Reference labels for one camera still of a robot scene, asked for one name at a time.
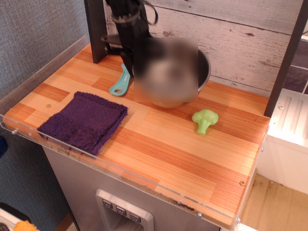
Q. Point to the orange and black object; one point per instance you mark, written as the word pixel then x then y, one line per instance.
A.
pixel 20 226

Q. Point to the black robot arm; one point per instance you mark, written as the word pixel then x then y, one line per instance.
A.
pixel 127 9

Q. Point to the teal dish brush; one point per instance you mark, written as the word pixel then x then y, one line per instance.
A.
pixel 120 87

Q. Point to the dark vertical post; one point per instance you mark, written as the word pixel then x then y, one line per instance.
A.
pixel 288 58
pixel 97 28

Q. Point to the silver dispenser button panel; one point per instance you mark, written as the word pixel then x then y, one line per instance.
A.
pixel 118 214

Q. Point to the green toy broccoli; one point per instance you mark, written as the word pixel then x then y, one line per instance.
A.
pixel 204 119

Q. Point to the stainless steel bowl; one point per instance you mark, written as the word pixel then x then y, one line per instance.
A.
pixel 169 72

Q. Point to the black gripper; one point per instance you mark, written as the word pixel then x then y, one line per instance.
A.
pixel 123 43

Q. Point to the dark left vertical post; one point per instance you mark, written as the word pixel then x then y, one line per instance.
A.
pixel 97 28

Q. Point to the purple folded towel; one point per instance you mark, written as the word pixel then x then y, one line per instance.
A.
pixel 87 122

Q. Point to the white ribbed sink unit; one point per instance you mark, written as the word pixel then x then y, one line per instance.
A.
pixel 284 155

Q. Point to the dark right vertical post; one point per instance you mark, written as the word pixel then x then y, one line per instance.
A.
pixel 288 58

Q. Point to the clear acrylic edge guard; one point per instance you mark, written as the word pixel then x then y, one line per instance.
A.
pixel 161 154

